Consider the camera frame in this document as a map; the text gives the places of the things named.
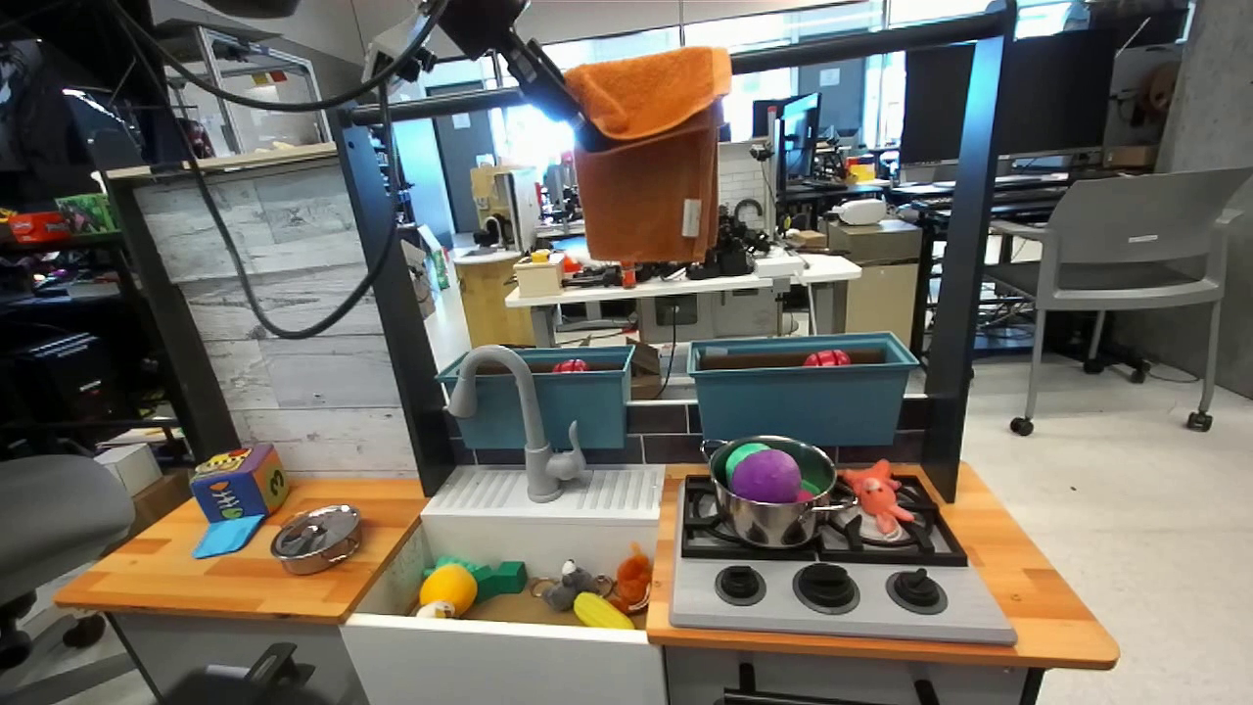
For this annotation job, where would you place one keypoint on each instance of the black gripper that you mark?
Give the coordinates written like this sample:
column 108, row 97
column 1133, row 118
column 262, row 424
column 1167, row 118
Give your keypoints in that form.
column 474, row 23

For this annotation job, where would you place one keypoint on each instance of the orange cloth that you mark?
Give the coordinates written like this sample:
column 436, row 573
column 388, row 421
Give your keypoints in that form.
column 652, row 172

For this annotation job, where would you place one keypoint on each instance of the grey round bowl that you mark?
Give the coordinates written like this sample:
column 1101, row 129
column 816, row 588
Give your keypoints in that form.
column 318, row 530

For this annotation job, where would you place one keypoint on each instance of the small steel pot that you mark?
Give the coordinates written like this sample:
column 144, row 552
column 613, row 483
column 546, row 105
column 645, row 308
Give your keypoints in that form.
column 316, row 565

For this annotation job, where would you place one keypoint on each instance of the white sink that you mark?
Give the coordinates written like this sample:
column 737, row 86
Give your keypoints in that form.
column 523, row 661

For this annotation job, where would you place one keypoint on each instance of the white work table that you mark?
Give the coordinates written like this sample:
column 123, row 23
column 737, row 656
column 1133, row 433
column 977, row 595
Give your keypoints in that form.
column 679, row 280

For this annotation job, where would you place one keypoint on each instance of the red toy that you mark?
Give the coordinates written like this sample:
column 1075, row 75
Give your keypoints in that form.
column 568, row 365
column 829, row 359

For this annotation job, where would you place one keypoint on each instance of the teal plastic bin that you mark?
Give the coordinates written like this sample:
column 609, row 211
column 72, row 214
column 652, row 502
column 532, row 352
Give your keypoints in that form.
column 551, row 404
column 795, row 404

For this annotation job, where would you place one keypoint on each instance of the grey faucet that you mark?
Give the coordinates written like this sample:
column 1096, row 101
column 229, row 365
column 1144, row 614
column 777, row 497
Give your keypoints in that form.
column 533, row 445

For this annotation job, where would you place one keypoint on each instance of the purple ball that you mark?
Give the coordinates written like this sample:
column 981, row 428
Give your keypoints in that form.
column 769, row 476

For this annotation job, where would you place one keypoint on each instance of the black workbench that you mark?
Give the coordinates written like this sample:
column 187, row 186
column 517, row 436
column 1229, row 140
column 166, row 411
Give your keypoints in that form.
column 1020, row 133

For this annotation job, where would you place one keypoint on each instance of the green toy vegetable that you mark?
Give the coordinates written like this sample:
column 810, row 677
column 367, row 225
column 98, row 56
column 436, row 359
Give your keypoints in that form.
column 499, row 579

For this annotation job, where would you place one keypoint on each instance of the colourful toy cube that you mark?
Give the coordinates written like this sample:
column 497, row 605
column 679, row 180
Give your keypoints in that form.
column 242, row 483

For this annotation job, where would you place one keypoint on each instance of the grey toy piece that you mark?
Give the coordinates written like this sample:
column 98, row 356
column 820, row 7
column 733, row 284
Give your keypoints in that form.
column 568, row 587

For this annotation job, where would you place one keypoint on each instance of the orange toy vegetable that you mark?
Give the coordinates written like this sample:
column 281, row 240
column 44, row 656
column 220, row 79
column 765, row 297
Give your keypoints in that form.
column 637, row 583

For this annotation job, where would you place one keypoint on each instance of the yellow toy corn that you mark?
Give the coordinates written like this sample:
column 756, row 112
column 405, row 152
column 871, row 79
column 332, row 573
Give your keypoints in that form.
column 448, row 588

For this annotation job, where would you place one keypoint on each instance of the black storage shelf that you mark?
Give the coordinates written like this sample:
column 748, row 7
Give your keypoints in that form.
column 53, row 261

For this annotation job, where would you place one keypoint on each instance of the yellow toy banana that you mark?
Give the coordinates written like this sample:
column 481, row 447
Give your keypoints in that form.
column 600, row 610

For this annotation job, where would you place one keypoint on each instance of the orange toy lobster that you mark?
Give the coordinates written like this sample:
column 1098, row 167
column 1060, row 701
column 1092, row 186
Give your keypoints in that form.
column 879, row 497

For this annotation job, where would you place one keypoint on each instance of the black stove knob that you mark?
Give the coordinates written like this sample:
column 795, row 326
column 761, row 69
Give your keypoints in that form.
column 743, row 587
column 829, row 587
column 919, row 588

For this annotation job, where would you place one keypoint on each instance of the wooden toy kitchen unit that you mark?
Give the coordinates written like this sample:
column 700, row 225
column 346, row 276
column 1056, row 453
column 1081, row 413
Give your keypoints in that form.
column 199, row 573

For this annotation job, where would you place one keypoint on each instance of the grey plastic chair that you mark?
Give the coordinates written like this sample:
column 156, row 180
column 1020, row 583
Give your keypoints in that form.
column 1136, row 250

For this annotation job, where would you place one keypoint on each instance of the grey stove top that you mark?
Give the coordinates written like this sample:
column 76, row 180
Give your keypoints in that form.
column 837, row 627

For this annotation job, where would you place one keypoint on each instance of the grey office chair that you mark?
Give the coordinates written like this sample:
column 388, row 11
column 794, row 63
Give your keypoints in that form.
column 53, row 523

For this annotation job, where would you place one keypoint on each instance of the grey wood wall panel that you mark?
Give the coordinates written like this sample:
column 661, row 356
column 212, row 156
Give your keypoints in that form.
column 288, row 261

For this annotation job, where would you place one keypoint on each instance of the black panel edge post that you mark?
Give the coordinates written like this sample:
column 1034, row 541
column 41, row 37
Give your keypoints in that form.
column 181, row 339

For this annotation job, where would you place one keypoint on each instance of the black metal frame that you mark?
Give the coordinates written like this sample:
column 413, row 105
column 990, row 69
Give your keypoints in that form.
column 964, row 261

